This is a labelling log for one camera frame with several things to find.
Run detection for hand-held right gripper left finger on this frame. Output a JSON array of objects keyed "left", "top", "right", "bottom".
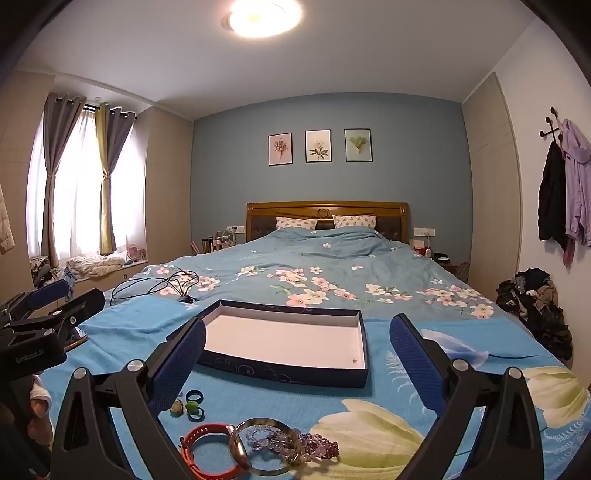
[{"left": 50, "top": 318, "right": 207, "bottom": 480}]

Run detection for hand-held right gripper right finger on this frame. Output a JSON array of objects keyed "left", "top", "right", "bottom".
[{"left": 389, "top": 314, "right": 546, "bottom": 480}]

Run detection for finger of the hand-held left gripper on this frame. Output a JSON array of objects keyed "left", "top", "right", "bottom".
[
  {"left": 0, "top": 279, "right": 71, "bottom": 326},
  {"left": 23, "top": 288, "right": 106, "bottom": 344}
]

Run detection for orange smart watch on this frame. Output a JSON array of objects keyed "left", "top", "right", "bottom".
[{"left": 179, "top": 422, "right": 247, "bottom": 476}]

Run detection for navy jewelry box tray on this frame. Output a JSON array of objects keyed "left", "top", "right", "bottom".
[{"left": 166, "top": 300, "right": 370, "bottom": 391}]

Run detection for gold bangle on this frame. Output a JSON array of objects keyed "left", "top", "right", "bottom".
[{"left": 229, "top": 418, "right": 301, "bottom": 476}]

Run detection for purple bead bracelet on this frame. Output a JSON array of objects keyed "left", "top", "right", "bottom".
[{"left": 286, "top": 429, "right": 340, "bottom": 464}]

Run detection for person's left hand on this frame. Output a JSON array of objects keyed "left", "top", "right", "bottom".
[{"left": 27, "top": 383, "right": 54, "bottom": 446}]

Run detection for heap of mixed clothes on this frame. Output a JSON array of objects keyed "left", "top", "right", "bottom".
[{"left": 30, "top": 256, "right": 52, "bottom": 288}]

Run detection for black smartphone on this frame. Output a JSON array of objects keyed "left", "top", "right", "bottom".
[{"left": 65, "top": 329, "right": 89, "bottom": 354}]

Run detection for crumpled pale bedding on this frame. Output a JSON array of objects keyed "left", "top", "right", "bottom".
[{"left": 65, "top": 255, "right": 125, "bottom": 278}]

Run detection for window seat cabinet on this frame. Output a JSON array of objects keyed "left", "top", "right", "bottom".
[{"left": 28, "top": 261, "right": 148, "bottom": 317}]

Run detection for beige hanging garment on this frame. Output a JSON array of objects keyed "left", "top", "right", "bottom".
[{"left": 0, "top": 182, "right": 16, "bottom": 256}]

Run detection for dark wooden nightstand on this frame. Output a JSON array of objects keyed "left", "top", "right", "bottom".
[{"left": 434, "top": 253, "right": 469, "bottom": 280}]

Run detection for white sheer curtain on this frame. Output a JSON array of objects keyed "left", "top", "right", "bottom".
[{"left": 28, "top": 108, "right": 148, "bottom": 259}]

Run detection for blue tulip print blanket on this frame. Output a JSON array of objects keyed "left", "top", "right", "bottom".
[{"left": 34, "top": 295, "right": 591, "bottom": 480}]

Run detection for row of cosmetic bottles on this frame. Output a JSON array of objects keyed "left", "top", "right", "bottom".
[{"left": 199, "top": 233, "right": 241, "bottom": 254}]

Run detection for pile of dark clothes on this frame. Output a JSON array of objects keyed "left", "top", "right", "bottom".
[{"left": 496, "top": 268, "right": 573, "bottom": 363}]

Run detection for bed with floral duvet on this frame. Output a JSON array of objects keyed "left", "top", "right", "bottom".
[{"left": 108, "top": 225, "right": 502, "bottom": 324}]

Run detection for beige wardrobe beside window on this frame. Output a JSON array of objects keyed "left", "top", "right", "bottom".
[{"left": 134, "top": 107, "right": 195, "bottom": 278}]

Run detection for dotted white pillow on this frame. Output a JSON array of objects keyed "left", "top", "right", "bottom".
[
  {"left": 332, "top": 215, "right": 378, "bottom": 228},
  {"left": 276, "top": 216, "right": 318, "bottom": 230}
]

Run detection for grey and yellow curtain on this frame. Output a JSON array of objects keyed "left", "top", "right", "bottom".
[
  {"left": 95, "top": 102, "right": 137, "bottom": 256},
  {"left": 41, "top": 92, "right": 86, "bottom": 268}
]

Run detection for wooden headboard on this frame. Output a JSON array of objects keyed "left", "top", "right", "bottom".
[{"left": 246, "top": 201, "right": 410, "bottom": 243}]

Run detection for tall beige wardrobe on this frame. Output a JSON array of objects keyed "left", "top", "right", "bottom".
[{"left": 462, "top": 71, "right": 522, "bottom": 296}]

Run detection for black jacket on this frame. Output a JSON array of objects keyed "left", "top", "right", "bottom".
[{"left": 538, "top": 141, "right": 568, "bottom": 252}]

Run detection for framed green leaf picture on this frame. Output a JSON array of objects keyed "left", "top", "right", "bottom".
[{"left": 344, "top": 128, "right": 373, "bottom": 162}]

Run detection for framed white flower picture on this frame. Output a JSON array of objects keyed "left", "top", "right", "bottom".
[{"left": 305, "top": 130, "right": 332, "bottom": 163}]

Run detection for purple jacket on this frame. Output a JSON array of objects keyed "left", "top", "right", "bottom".
[{"left": 556, "top": 117, "right": 591, "bottom": 268}]

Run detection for round ceiling lamp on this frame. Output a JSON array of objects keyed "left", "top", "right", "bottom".
[{"left": 221, "top": 0, "right": 305, "bottom": 38}]

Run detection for black cable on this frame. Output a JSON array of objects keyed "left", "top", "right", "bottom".
[{"left": 111, "top": 269, "right": 201, "bottom": 306}]

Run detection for black wall coat hooks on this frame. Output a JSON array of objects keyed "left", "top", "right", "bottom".
[{"left": 540, "top": 107, "right": 566, "bottom": 160}]

